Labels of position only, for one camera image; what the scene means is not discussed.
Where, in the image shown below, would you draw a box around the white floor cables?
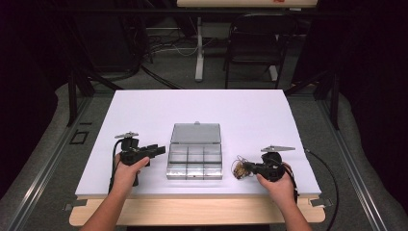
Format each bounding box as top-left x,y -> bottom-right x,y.
146,37 -> 200,60

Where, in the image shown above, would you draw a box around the light wooden background table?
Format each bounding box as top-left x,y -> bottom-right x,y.
176,0 -> 319,9

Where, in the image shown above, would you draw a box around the long black cable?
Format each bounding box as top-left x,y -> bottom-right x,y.
304,148 -> 341,231

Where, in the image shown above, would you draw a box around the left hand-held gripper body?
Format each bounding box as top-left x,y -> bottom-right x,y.
114,131 -> 152,167

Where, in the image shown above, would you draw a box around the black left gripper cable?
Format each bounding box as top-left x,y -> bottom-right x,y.
108,138 -> 126,193

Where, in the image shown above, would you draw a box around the clear plastic compartment box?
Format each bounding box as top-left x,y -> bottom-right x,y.
166,120 -> 224,181

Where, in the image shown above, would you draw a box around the aluminium floor rail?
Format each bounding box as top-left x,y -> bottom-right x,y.
6,95 -> 94,231
316,95 -> 390,231

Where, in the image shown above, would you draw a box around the white table leg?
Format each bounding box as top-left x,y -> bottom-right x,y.
268,64 -> 279,82
194,16 -> 206,83

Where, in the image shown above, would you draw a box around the person's right hand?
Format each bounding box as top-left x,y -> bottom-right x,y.
256,162 -> 298,210

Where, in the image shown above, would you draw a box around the black folding chair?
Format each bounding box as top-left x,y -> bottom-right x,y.
223,13 -> 298,90

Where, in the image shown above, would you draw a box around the copper wire bundle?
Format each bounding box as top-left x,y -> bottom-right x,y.
231,155 -> 253,181

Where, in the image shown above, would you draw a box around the metal corner bracket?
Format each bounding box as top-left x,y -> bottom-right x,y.
63,198 -> 89,212
309,197 -> 334,208

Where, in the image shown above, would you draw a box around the black metal frame stand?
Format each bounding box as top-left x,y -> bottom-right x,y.
283,68 -> 342,131
65,64 -> 123,128

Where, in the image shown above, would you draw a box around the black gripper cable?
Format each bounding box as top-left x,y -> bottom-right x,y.
108,138 -> 126,193
282,163 -> 300,205

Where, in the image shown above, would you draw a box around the white board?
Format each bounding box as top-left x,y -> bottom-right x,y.
74,89 -> 322,196

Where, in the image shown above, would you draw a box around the dark cabinet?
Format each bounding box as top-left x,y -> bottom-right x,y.
75,13 -> 137,73

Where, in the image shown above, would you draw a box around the person's left hand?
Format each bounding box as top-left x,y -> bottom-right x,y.
112,153 -> 151,194

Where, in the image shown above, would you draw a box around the thick black floor cable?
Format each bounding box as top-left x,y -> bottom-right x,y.
140,64 -> 185,90

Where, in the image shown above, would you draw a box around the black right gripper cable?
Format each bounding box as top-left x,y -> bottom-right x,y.
282,163 -> 300,205

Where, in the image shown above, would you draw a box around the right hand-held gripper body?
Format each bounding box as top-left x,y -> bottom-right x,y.
259,144 -> 296,183

